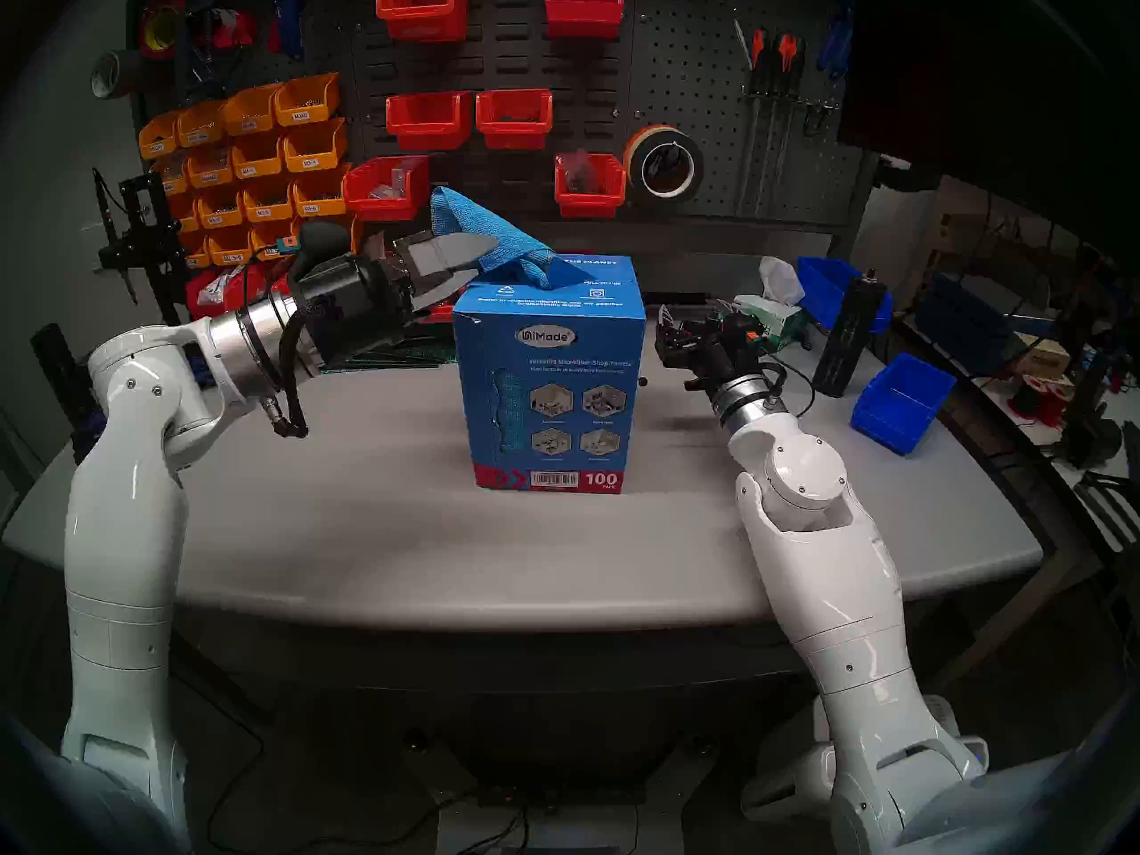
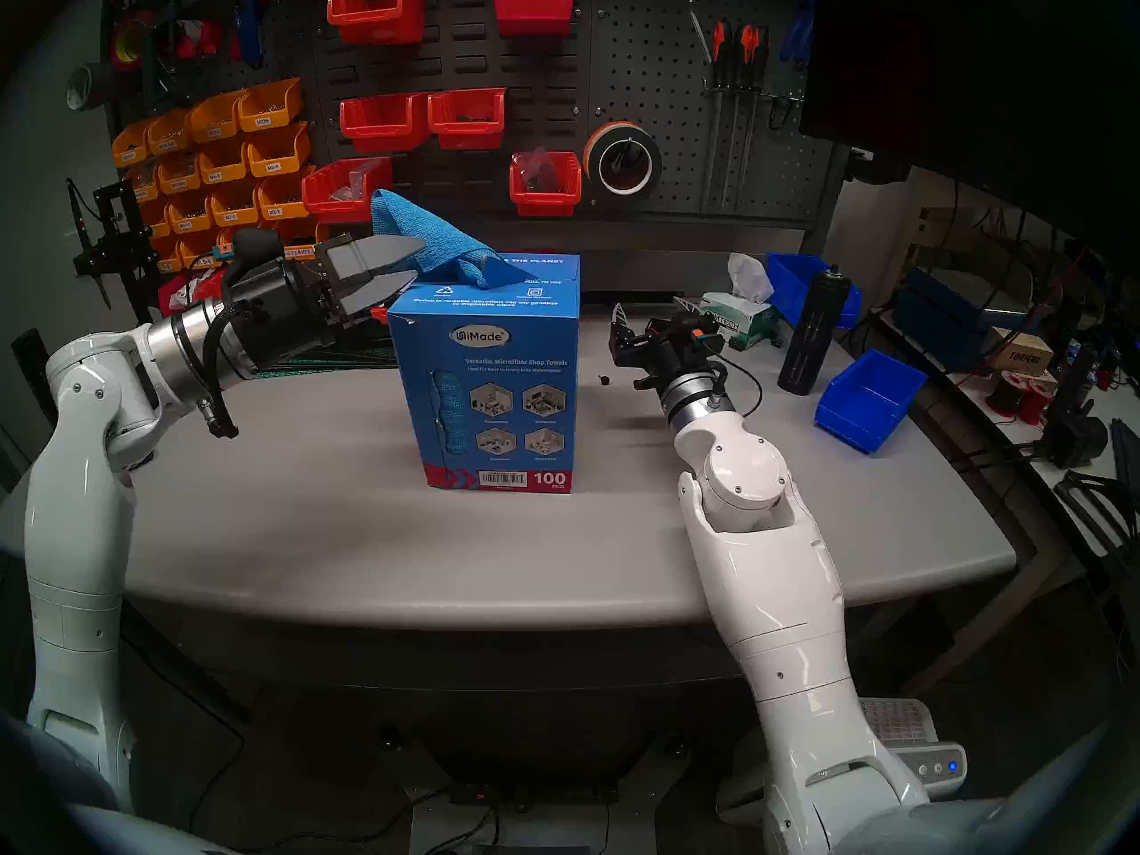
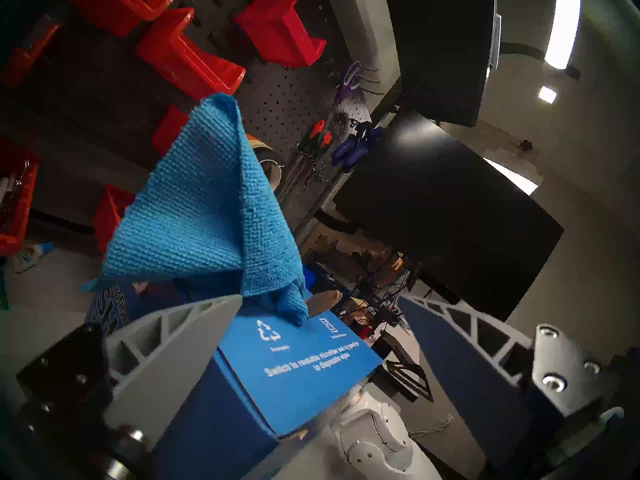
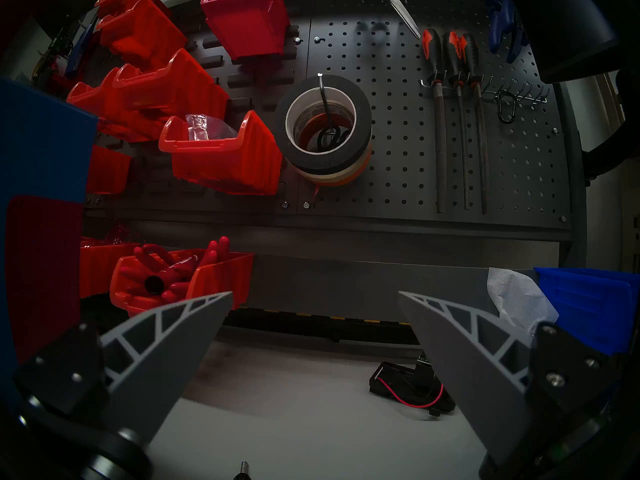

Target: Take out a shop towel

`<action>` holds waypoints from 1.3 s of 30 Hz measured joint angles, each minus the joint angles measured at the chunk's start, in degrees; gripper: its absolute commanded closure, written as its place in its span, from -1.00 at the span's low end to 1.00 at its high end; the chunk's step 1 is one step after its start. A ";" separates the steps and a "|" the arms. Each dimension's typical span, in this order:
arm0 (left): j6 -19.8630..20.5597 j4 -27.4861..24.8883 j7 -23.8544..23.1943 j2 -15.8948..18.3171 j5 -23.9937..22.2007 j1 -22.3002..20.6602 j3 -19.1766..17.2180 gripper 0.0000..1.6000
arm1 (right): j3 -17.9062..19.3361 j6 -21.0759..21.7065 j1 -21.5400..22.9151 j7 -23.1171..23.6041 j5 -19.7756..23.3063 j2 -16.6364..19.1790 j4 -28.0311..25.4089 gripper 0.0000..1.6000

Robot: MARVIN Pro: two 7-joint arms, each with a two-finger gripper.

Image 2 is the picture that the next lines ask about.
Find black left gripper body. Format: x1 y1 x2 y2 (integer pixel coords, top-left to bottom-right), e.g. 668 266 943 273
221 255 346 371

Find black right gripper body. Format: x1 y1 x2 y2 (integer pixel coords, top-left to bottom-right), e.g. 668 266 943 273
610 317 727 393

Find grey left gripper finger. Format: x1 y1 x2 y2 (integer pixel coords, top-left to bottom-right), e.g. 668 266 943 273
338 271 419 322
317 233 428 281

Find blue microfiber shop towel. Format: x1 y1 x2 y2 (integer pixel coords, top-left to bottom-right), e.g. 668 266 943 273
370 188 537 291

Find blue shop towel box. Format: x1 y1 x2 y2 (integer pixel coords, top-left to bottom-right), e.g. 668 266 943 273
387 252 582 495

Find green white tissue box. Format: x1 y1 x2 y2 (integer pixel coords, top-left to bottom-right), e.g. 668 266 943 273
697 289 786 353

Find green cutting mat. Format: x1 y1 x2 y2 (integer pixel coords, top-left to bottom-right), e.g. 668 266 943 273
254 344 397 380

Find orange bin labelled M4-0.7 HEX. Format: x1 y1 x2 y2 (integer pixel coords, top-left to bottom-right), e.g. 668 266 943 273
267 217 329 263

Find orange bin labelled M3-6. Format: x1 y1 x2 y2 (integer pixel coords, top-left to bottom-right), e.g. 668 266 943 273
256 168 314 222

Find bright blue plastic bin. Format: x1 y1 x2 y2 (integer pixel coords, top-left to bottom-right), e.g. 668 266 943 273
813 347 930 457
765 252 864 331

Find orange bin labelled M3-8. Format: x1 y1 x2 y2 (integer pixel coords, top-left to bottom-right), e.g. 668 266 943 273
210 183 263 228

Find black bottle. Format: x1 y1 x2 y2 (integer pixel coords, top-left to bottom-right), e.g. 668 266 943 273
776 263 855 397

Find orange bin labelled M3-12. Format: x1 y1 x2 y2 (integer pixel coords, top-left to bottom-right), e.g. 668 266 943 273
167 193 216 234

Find black tape roll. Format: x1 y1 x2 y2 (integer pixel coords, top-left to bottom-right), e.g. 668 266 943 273
595 130 664 200

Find orange bin labelled M3-4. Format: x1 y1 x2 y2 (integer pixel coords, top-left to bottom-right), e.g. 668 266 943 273
246 121 312 178

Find orange bin labelled M4-6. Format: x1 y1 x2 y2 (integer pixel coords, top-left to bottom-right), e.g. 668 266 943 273
198 136 254 186

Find orange bin labelled M4X4X6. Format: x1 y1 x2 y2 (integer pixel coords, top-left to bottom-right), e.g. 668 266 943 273
157 152 205 196

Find orange tape roll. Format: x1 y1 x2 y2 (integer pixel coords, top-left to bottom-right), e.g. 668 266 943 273
582 119 656 182

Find orange bin labelled M3X6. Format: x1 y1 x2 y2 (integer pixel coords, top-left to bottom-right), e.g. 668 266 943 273
236 77 305 134

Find black metal stand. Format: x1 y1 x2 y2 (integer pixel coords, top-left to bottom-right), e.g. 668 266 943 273
66 178 152 324

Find orange bin labelled M3X14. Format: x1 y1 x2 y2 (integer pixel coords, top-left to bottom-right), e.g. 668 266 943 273
111 118 154 169

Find large dark blue bin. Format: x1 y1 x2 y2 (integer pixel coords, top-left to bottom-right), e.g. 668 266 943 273
892 265 1036 375

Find dark red storage bin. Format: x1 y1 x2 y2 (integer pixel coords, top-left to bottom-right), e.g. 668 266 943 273
493 0 574 38

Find red yellow tape roll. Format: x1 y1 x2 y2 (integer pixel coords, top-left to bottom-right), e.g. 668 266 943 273
108 11 158 72

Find small cardboard box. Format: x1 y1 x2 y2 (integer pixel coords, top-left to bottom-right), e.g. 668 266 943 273
986 327 1057 379

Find black monitor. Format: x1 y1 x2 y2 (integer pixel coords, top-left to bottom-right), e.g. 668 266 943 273
797 0 1140 271

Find black power adapter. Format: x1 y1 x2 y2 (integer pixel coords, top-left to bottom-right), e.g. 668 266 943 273
1040 397 1112 471

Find black power strip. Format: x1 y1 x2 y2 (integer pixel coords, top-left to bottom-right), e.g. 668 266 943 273
448 777 622 811

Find white air purifier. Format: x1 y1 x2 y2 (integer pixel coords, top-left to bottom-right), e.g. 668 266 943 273
715 696 969 829

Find black folded stand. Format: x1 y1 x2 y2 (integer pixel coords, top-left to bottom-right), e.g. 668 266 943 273
1054 468 1140 565

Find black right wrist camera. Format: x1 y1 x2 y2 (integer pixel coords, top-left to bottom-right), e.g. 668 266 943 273
670 313 726 350

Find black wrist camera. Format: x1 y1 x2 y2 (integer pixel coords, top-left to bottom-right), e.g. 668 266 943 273
214 227 288 268
670 313 726 350

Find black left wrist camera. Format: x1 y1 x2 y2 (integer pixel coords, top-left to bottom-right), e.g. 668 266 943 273
214 227 288 268

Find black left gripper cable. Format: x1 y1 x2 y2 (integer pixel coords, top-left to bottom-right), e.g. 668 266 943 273
198 299 243 441

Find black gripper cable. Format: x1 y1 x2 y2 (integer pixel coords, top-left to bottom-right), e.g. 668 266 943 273
711 350 765 419
198 299 243 441

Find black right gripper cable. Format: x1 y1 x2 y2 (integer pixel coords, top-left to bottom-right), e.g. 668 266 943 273
711 350 765 419

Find metal hook rail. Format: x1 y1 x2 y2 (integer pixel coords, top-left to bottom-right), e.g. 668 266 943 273
702 77 808 108

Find dark pegboard wall panel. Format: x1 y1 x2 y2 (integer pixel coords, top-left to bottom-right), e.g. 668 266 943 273
100 0 843 295

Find orange black handled file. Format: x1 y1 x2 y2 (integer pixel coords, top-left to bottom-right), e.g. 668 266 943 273
702 20 733 215
726 22 756 215
748 24 770 179

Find blue handled tool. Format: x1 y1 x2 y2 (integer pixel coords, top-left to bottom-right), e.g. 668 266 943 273
232 0 266 69

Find purple handled scissors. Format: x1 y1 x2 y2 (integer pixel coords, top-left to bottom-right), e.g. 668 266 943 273
670 0 715 67

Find grey duct tape roll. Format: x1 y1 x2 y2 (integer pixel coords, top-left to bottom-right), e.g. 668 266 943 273
66 60 118 111

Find blue handled pliers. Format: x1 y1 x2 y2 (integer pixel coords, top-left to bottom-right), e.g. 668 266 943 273
778 0 820 72

